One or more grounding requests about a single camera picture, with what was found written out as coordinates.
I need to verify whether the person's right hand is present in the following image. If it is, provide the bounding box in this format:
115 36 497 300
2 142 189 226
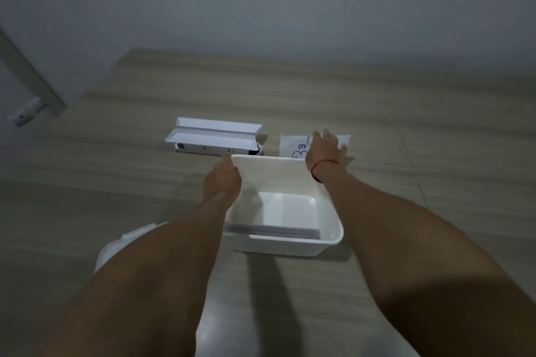
305 128 356 180

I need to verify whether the person's left hand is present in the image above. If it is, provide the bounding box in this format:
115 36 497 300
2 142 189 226
203 156 243 204

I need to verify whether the white paper dark writing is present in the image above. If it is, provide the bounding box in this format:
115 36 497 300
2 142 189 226
279 133 352 160

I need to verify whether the white plastic storage box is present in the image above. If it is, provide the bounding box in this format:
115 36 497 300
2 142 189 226
222 155 345 258

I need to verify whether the white box lid with handle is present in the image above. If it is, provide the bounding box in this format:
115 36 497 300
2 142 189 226
94 221 168 274

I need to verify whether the person's left forearm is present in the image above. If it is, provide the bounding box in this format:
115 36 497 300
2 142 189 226
41 195 235 357

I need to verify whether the person's right forearm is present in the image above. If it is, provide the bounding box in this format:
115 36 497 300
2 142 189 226
316 163 536 357

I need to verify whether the white table power socket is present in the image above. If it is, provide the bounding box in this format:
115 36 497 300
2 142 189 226
164 117 265 157

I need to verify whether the red string bracelet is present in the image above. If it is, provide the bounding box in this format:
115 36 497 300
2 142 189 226
311 158 341 184

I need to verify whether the white metal post bracket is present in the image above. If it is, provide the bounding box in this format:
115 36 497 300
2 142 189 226
8 98 42 127

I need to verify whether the grey metal partition post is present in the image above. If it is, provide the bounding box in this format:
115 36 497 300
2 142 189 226
0 28 68 118

